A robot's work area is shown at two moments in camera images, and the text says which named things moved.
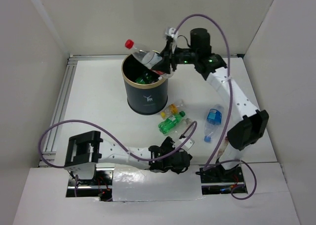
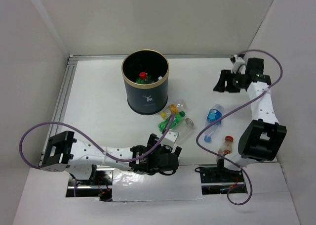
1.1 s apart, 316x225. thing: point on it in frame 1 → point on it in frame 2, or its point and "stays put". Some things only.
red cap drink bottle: [221, 148] stays put
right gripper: [167, 58] → [225, 75]
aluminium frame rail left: [51, 140] stays put
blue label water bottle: [213, 121] stays put
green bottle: [144, 78] stays put
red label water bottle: [148, 57] → [143, 75]
